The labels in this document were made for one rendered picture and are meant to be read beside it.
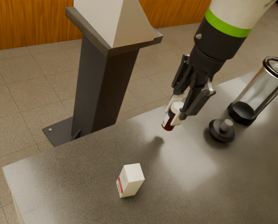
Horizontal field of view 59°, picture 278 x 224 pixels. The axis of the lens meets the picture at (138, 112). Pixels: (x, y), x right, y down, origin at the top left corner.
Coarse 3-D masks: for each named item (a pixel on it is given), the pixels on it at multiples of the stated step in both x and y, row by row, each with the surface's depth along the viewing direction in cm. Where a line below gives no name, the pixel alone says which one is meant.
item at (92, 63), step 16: (96, 48) 111; (80, 64) 127; (96, 64) 116; (112, 64) 113; (128, 64) 122; (80, 80) 134; (96, 80) 121; (112, 80) 123; (128, 80) 133; (80, 96) 141; (96, 96) 127; (112, 96) 134; (80, 112) 148; (96, 112) 135; (112, 112) 147; (48, 128) 172; (64, 128) 176; (80, 128) 157; (96, 128) 148
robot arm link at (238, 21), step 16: (224, 0) 42; (240, 0) 40; (256, 0) 39; (272, 0) 40; (208, 16) 46; (224, 16) 43; (240, 16) 42; (256, 16) 42; (224, 32) 44; (240, 32) 44
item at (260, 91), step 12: (276, 60) 77; (264, 72) 74; (276, 72) 70; (252, 84) 78; (264, 84) 75; (276, 84) 73; (240, 96) 84; (252, 96) 79; (264, 96) 77; (240, 108) 84; (252, 108) 81
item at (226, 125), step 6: (216, 120) 79; (222, 120) 80; (228, 120) 76; (210, 126) 77; (216, 126) 77; (222, 126) 76; (228, 126) 75; (210, 132) 78; (216, 132) 76; (222, 132) 76; (228, 132) 77; (234, 132) 77; (216, 138) 76; (222, 138) 75; (228, 138) 75; (234, 138) 77
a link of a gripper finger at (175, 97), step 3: (174, 96) 64; (177, 96) 65; (180, 96) 65; (183, 96) 65; (171, 99) 66; (174, 99) 65; (177, 99) 65; (180, 99) 66; (171, 102) 66; (168, 105) 67; (168, 108) 68; (165, 111) 69
